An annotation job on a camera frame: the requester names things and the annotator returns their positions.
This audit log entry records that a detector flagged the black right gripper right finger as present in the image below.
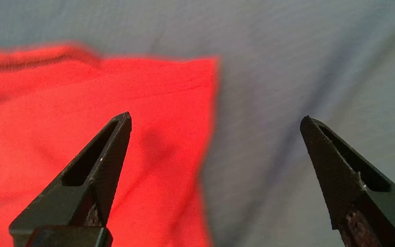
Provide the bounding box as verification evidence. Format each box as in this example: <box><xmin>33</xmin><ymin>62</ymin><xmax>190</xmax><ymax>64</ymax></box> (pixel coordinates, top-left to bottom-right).
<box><xmin>300</xmin><ymin>116</ymin><xmax>395</xmax><ymax>247</ymax></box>

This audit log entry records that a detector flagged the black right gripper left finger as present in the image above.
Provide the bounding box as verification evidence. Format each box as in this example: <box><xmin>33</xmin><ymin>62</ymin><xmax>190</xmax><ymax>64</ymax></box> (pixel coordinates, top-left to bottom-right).
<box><xmin>9</xmin><ymin>111</ymin><xmax>132</xmax><ymax>247</ymax></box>

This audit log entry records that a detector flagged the red printed t-shirt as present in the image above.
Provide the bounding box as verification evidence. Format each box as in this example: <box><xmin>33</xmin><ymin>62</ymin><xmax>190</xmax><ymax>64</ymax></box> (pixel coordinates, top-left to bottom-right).
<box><xmin>0</xmin><ymin>43</ymin><xmax>220</xmax><ymax>247</ymax></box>

